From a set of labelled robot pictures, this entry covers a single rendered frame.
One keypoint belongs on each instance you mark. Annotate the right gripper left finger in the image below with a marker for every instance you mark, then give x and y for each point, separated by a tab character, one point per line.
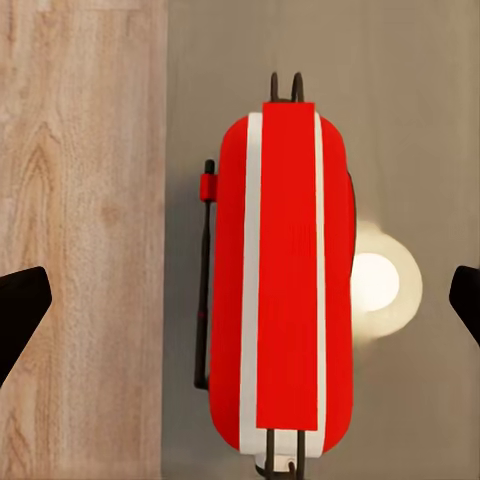
24	299

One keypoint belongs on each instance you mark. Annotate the coffee table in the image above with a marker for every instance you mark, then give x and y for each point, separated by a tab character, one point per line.
400	80

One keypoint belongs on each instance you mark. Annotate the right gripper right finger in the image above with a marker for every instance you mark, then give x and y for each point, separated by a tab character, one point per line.
465	298

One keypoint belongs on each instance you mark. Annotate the radio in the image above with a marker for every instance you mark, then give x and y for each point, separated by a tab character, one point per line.
281	369

